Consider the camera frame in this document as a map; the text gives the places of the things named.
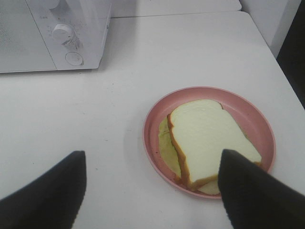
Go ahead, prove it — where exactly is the pink round plate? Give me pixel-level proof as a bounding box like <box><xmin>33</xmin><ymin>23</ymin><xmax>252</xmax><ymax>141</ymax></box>
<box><xmin>142</xmin><ymin>86</ymin><xmax>276</xmax><ymax>199</ymax></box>

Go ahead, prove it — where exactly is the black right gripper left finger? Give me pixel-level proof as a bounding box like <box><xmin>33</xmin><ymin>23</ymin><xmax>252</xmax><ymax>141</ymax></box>
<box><xmin>0</xmin><ymin>151</ymin><xmax>86</xmax><ymax>229</ymax></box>

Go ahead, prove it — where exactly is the white lower microwave knob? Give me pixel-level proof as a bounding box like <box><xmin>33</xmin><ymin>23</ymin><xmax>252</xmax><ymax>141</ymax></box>
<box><xmin>52</xmin><ymin>23</ymin><xmax>74</xmax><ymax>43</ymax></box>

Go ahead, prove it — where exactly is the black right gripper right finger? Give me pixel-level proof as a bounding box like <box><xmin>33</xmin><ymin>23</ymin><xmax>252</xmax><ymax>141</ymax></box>
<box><xmin>218</xmin><ymin>149</ymin><xmax>305</xmax><ymax>229</ymax></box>

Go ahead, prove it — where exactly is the round white door button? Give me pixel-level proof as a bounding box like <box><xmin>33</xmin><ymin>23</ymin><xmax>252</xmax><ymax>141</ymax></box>
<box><xmin>65</xmin><ymin>52</ymin><xmax>84</xmax><ymax>66</ymax></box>

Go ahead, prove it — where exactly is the white upper microwave knob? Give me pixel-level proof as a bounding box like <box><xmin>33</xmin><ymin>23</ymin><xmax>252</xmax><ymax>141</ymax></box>
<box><xmin>47</xmin><ymin>0</ymin><xmax>60</xmax><ymax>9</ymax></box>

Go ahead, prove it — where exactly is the white microwave knob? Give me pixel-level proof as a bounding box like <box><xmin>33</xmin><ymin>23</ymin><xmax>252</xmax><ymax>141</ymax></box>
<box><xmin>52</xmin><ymin>23</ymin><xmax>74</xmax><ymax>43</ymax></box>
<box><xmin>47</xmin><ymin>0</ymin><xmax>60</xmax><ymax>9</ymax></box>

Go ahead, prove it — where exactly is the white microwave oven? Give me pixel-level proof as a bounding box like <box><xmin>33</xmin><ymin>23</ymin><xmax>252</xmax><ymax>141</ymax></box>
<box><xmin>0</xmin><ymin>0</ymin><xmax>112</xmax><ymax>73</ymax></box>

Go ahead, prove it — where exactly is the white bread sandwich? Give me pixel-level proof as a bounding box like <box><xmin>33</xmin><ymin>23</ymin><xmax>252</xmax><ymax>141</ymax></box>
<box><xmin>158</xmin><ymin>99</ymin><xmax>262</xmax><ymax>195</ymax></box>

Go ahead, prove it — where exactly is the white microwave door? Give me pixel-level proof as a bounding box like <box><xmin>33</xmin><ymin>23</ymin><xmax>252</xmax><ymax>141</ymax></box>
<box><xmin>0</xmin><ymin>0</ymin><xmax>56</xmax><ymax>73</ymax></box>

